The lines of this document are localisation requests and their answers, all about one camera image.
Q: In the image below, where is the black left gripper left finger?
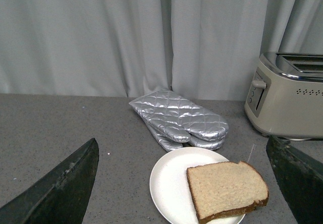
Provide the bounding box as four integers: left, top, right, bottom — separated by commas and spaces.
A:
1, 138, 99, 223

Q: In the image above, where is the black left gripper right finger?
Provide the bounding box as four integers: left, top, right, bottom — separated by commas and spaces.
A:
266, 136, 322, 223

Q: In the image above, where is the slice of brown bread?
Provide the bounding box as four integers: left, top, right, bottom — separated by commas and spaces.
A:
186, 161, 269, 223

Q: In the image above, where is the beige two-slot toaster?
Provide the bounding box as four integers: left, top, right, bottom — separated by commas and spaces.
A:
244, 52, 322, 140

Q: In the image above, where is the white round plate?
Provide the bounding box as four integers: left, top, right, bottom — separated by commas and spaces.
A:
149, 147, 247, 224

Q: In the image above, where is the lower silver quilted oven mitt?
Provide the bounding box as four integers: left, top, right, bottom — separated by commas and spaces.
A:
144, 121, 225, 152

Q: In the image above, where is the silver quilted oven mitt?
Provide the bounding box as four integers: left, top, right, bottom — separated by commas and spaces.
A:
129, 89, 229, 143
144, 121, 225, 152

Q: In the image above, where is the upper silver quilted oven mitt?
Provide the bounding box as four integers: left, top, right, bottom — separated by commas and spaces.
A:
129, 89, 229, 143

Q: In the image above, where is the grey curtain backdrop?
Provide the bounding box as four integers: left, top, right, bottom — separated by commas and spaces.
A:
1, 0, 322, 100

